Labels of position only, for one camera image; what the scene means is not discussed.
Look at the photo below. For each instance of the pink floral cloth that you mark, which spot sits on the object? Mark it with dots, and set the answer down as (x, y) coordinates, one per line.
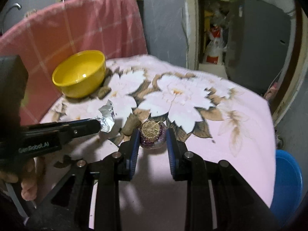
(216, 119)

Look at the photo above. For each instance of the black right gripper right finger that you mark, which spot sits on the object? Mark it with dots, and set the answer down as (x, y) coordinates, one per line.
(180, 165)

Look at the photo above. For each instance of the yellow ceramic bowl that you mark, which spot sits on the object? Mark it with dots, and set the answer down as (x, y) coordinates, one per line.
(81, 74)

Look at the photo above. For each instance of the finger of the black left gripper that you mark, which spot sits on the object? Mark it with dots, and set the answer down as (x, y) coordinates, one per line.
(81, 130)
(71, 123)

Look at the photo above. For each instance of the grey metal cabinet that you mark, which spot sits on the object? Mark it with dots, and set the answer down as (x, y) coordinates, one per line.
(258, 42)

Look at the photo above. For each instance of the red plaid cloth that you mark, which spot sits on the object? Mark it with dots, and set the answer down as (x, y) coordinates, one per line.
(52, 34)

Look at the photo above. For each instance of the red white rice bag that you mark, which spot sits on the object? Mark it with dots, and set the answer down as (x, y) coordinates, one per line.
(215, 47)

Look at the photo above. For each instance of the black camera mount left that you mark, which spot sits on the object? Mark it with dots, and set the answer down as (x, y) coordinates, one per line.
(14, 78)

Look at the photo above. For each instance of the cream door frame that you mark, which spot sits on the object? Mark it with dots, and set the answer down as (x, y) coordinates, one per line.
(192, 33)

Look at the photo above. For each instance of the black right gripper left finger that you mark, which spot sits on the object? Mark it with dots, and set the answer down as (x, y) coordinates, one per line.
(129, 154)

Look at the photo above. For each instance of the silver foil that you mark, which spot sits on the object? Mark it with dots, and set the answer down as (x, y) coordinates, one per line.
(106, 117)

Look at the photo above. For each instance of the blue plastic bin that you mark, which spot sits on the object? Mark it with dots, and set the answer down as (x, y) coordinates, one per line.
(288, 187)

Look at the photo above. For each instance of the person's left hand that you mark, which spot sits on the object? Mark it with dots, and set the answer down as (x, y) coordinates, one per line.
(28, 177)

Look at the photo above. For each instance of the purple onion end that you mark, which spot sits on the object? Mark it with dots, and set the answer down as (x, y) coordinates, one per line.
(152, 134)

